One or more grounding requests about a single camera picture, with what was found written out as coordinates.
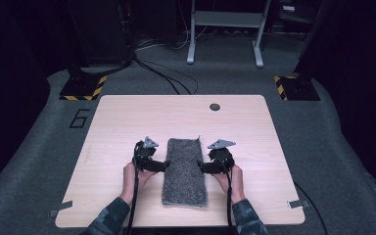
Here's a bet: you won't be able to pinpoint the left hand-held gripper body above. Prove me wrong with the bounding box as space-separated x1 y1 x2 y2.
132 136 165 173

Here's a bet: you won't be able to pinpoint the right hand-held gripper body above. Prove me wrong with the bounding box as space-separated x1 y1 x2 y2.
205 139 237 174

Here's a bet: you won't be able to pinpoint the grey towel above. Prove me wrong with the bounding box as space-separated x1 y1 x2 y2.
161 135 209 208

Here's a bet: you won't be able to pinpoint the person's right hand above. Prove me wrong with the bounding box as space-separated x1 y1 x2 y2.
211 164 246 205

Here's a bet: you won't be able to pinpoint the person's left hand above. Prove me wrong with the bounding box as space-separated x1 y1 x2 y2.
119 162 158 206

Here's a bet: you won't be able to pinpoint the grey tape strip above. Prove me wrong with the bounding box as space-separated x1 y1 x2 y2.
48 200 73 218
287 199 310 210

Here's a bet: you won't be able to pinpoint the black base with hazard stripes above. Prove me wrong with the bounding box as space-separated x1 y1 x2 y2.
272 74 322 102
59 74 108 102

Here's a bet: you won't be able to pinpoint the black cabinet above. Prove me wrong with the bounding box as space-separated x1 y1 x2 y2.
64 0 135 68

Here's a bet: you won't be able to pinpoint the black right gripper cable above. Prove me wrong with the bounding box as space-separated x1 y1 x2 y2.
214 148 238 235

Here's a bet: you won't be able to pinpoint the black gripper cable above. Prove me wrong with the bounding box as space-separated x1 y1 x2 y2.
214 148 238 235
125 140 145 235

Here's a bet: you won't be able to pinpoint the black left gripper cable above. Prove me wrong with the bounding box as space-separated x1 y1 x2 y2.
125 140 145 235

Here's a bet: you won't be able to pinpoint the black floor cables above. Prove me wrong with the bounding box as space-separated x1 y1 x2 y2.
132 54 200 96

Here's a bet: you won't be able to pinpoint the thin black cable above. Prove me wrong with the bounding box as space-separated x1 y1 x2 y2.
293 181 329 235

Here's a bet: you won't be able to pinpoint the white floor cables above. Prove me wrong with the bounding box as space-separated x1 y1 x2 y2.
135 25 210 52

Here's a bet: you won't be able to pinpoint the white metal desk frame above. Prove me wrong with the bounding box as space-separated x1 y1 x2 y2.
186 0 272 69

